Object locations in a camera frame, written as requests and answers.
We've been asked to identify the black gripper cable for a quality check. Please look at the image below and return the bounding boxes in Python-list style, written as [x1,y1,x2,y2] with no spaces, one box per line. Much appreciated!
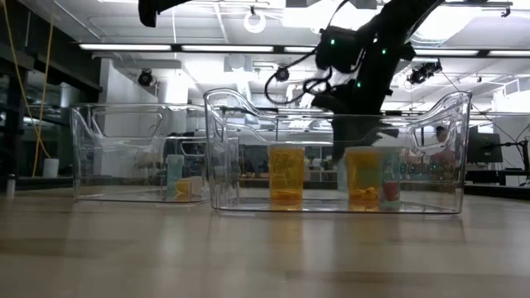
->
[263,61,335,105]

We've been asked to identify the yellow cable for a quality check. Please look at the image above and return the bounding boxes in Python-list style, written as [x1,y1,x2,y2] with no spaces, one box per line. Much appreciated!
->
[2,0,51,161]
[31,22,55,179]

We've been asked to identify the white ring fixture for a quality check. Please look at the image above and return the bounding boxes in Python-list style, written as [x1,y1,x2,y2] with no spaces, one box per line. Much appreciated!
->
[243,10,267,35]

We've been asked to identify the clear plastic bin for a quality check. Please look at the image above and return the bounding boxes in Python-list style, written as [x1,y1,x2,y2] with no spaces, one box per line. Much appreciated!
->
[202,87,473,215]
[69,102,210,204]

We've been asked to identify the dark monitor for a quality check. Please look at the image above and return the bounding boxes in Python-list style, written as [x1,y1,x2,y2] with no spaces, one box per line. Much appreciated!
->
[467,131,504,165]

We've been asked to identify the white bucket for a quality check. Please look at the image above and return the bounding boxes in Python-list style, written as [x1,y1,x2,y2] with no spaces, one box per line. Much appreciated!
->
[42,158,60,179]

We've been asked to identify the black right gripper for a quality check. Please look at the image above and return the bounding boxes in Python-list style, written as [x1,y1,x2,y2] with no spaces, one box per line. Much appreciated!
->
[312,89,399,162]

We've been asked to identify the small teal pill bottle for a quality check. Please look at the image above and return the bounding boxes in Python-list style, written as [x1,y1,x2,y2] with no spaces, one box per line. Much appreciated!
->
[165,154,186,198]

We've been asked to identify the person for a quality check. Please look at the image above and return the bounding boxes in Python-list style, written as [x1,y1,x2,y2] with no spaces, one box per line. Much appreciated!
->
[430,125,456,166]

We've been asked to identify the teal pill bottle red pills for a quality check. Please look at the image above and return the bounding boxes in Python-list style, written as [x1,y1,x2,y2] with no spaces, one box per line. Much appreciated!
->
[379,146,403,204]

